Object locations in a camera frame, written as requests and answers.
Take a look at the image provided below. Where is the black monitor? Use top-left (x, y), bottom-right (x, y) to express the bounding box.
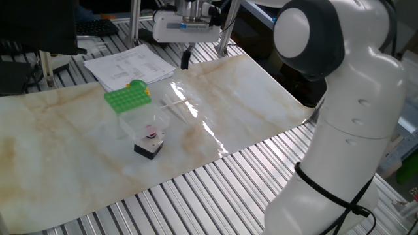
top-left (0, 0), bottom-right (88, 56)

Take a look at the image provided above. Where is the clear pipette box green rack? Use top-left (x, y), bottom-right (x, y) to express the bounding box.
top-left (103, 85), bottom-right (170, 140)

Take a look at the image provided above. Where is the metal shelf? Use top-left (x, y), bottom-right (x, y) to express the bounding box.
top-left (241, 0), bottom-right (277, 30)

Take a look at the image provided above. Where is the short aluminium post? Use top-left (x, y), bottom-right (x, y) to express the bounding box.
top-left (39, 50), bottom-right (56, 89)

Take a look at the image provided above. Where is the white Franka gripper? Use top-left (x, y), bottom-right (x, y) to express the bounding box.
top-left (152, 10), bottom-right (222, 71)

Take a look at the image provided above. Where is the silver wrist camera blue cap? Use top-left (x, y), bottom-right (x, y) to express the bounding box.
top-left (166, 22), bottom-right (212, 33)

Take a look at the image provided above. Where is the stack of printed paper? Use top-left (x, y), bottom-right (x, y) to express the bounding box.
top-left (83, 44), bottom-right (176, 93)

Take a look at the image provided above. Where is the black device case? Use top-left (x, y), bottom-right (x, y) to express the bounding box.
top-left (0, 60), bottom-right (33, 96)

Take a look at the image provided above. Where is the green plastic object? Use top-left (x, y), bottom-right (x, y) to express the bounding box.
top-left (396, 153), bottom-right (418, 185)

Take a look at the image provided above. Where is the black keyboard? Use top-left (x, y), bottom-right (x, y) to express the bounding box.
top-left (75, 18), bottom-right (120, 37)

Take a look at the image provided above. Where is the black camera cable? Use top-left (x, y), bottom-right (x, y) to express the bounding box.
top-left (293, 161), bottom-right (378, 235)

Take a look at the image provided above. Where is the aluminium frame post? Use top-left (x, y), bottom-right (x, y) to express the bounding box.
top-left (215, 0), bottom-right (242, 58)
top-left (129, 0), bottom-right (142, 48)

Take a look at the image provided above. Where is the red push button switch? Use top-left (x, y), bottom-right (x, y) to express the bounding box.
top-left (133, 125), bottom-right (166, 161)

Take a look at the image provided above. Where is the whitish large pipette tip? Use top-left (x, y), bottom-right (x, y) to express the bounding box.
top-left (159, 97), bottom-right (192, 109)

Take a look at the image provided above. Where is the green button yellow box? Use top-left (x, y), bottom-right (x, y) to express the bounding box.
top-left (126, 79), bottom-right (152, 97)

